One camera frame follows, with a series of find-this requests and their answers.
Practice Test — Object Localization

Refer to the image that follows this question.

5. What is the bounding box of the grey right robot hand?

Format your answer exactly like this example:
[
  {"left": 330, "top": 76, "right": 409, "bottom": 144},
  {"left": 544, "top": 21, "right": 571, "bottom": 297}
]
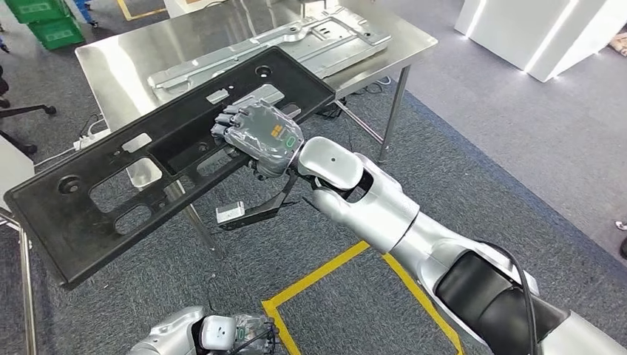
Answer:
[{"left": 210, "top": 101, "right": 306, "bottom": 180}]

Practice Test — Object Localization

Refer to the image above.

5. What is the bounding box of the black plastic plate frame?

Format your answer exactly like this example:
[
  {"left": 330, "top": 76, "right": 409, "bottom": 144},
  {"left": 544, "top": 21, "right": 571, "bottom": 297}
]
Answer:
[{"left": 4, "top": 46, "right": 337, "bottom": 291}]

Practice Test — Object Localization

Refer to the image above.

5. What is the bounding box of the stainless steel workbench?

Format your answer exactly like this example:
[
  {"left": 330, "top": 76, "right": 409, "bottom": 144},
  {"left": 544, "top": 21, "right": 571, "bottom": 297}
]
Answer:
[{"left": 74, "top": 0, "right": 440, "bottom": 262}]

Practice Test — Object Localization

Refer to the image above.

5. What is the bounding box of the stamped grey metal panel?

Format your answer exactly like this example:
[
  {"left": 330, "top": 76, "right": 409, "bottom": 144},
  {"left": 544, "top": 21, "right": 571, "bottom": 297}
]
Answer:
[{"left": 146, "top": 5, "right": 393, "bottom": 105}]

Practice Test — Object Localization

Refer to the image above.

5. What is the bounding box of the yellow floor tape square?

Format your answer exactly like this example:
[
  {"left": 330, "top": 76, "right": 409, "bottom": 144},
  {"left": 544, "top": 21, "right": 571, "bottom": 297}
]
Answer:
[{"left": 260, "top": 240, "right": 467, "bottom": 355}]

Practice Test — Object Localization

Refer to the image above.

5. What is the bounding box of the white desk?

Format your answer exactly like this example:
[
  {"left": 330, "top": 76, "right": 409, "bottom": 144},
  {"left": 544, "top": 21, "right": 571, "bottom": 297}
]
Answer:
[{"left": 163, "top": 0, "right": 226, "bottom": 19}]

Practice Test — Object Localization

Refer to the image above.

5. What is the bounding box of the white power strip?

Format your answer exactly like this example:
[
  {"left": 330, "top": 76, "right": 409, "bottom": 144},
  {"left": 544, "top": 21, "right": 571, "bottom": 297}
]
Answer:
[{"left": 72, "top": 127, "right": 113, "bottom": 152}]

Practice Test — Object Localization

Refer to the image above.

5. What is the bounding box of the green plastic crate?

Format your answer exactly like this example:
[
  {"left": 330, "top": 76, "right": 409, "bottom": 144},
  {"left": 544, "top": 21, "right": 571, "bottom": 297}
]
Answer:
[
  {"left": 26, "top": 17, "right": 87, "bottom": 52},
  {"left": 4, "top": 0, "right": 72, "bottom": 25}
]

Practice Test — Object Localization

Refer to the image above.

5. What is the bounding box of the white lit plinth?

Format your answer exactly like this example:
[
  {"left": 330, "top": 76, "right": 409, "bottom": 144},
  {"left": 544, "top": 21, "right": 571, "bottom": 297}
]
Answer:
[{"left": 454, "top": 0, "right": 627, "bottom": 84}]

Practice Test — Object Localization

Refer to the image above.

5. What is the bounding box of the tan cloth bundle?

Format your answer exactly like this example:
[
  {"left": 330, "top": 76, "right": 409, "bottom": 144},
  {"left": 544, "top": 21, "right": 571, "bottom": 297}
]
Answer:
[{"left": 608, "top": 32, "right": 627, "bottom": 58}]

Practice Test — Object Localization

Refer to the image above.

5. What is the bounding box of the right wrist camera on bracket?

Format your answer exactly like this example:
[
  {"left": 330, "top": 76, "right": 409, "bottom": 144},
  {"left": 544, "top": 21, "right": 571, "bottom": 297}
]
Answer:
[{"left": 215, "top": 171, "right": 300, "bottom": 231}]

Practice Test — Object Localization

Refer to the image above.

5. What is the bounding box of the blue trolley frame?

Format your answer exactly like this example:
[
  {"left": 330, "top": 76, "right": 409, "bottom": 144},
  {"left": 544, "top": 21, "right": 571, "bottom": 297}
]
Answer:
[{"left": 73, "top": 0, "right": 99, "bottom": 29}]

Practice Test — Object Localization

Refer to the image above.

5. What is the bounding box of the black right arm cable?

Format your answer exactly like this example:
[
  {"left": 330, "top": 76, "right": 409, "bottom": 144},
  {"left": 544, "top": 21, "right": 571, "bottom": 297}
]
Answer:
[{"left": 477, "top": 240, "right": 540, "bottom": 355}]

